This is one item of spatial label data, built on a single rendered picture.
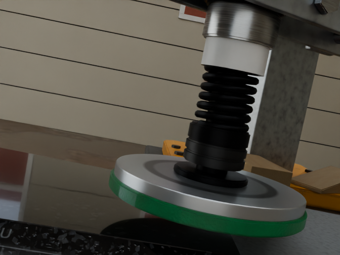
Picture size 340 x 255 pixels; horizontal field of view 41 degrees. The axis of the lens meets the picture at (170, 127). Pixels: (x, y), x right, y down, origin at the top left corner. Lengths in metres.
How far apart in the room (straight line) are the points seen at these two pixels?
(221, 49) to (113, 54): 6.15
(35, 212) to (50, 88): 6.25
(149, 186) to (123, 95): 6.19
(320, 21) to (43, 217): 0.34
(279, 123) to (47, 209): 0.91
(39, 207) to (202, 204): 0.18
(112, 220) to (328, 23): 0.30
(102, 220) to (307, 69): 0.98
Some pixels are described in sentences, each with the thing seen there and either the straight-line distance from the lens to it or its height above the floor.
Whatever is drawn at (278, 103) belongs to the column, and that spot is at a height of 0.98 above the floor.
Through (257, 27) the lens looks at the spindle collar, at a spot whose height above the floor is 1.05.
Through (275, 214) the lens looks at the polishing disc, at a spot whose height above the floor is 0.87.
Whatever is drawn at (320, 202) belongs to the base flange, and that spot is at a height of 0.75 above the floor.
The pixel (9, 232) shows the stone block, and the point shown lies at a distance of 0.45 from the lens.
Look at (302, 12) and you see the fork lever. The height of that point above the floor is 1.07.
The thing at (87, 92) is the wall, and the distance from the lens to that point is 6.64.
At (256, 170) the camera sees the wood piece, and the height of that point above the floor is 0.82.
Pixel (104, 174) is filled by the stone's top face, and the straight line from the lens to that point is 0.69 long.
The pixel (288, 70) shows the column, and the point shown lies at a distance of 1.30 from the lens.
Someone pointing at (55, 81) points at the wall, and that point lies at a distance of 6.70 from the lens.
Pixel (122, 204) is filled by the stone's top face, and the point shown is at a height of 0.82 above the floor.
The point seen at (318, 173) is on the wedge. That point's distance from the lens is 1.30.
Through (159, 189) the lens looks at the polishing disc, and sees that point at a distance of 0.42.
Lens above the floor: 0.98
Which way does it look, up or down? 6 degrees down
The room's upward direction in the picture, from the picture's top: 11 degrees clockwise
